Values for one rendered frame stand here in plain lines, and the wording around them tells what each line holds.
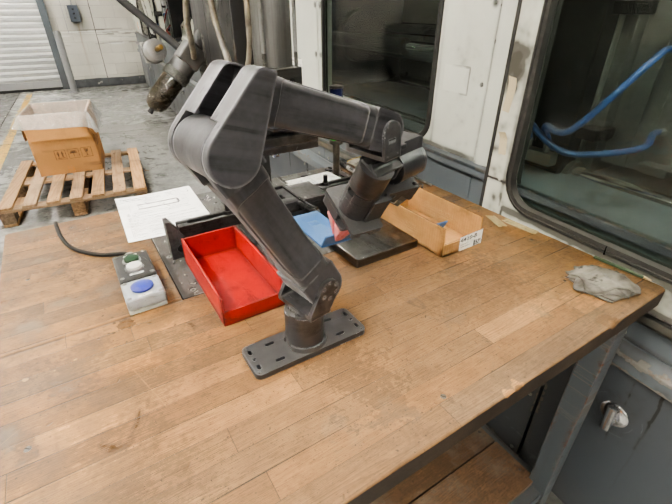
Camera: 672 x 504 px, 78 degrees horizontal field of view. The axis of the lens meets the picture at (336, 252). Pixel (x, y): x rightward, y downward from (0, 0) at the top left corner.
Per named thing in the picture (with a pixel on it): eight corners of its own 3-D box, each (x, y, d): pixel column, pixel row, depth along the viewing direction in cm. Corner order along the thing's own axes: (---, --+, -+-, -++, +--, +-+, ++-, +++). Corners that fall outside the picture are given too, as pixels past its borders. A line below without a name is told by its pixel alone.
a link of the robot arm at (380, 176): (369, 170, 70) (385, 141, 65) (391, 194, 69) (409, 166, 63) (340, 183, 67) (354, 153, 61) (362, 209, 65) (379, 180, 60)
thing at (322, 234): (325, 251, 77) (325, 237, 76) (288, 219, 88) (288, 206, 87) (356, 241, 81) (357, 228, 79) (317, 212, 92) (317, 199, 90)
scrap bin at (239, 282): (224, 327, 72) (219, 299, 69) (185, 262, 90) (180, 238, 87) (286, 304, 78) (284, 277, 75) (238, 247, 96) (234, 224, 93)
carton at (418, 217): (440, 261, 92) (445, 230, 88) (373, 219, 110) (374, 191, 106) (480, 245, 98) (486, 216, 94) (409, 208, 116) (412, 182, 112)
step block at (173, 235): (173, 259, 91) (164, 223, 87) (170, 254, 93) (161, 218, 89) (202, 251, 94) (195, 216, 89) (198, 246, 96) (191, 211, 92)
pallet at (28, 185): (26, 175, 392) (20, 161, 384) (140, 160, 429) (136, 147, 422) (3, 228, 299) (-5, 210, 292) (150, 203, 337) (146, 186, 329)
